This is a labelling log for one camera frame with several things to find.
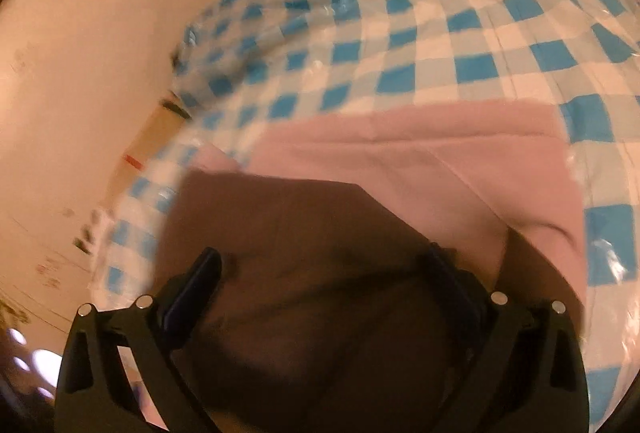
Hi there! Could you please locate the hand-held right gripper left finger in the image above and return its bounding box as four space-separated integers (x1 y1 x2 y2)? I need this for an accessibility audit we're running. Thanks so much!
55 247 223 433

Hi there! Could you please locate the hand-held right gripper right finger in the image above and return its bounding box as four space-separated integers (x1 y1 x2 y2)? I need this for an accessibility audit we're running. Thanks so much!
424 243 591 433

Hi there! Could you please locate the pink sweatshirt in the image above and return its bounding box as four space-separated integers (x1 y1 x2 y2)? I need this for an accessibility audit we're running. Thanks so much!
145 100 588 433

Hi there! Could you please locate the blue white checkered cloth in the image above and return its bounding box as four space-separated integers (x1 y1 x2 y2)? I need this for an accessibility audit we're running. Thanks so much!
87 0 640 429

